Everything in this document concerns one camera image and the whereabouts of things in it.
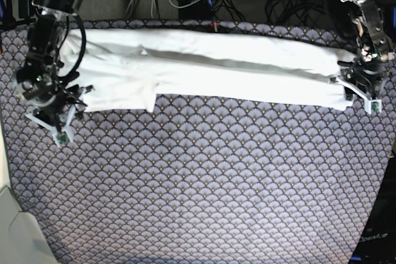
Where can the red table clamp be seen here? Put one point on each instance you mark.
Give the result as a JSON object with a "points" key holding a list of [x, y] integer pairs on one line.
{"points": [[214, 26]]}

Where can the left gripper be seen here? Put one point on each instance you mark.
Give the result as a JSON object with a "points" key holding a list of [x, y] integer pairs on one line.
{"points": [[367, 77]]}

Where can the white printed T-shirt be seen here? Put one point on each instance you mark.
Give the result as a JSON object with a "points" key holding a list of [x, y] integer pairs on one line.
{"points": [[128, 69]]}

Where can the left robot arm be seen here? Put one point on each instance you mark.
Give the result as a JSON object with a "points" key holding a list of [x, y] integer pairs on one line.
{"points": [[374, 45]]}

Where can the fan-patterned grey tablecloth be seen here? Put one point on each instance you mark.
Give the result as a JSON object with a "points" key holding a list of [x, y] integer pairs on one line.
{"points": [[207, 180]]}

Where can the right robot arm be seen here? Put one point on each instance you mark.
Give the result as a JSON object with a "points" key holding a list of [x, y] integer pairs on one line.
{"points": [[47, 36]]}

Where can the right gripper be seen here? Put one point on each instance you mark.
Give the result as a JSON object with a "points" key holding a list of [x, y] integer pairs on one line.
{"points": [[52, 98]]}

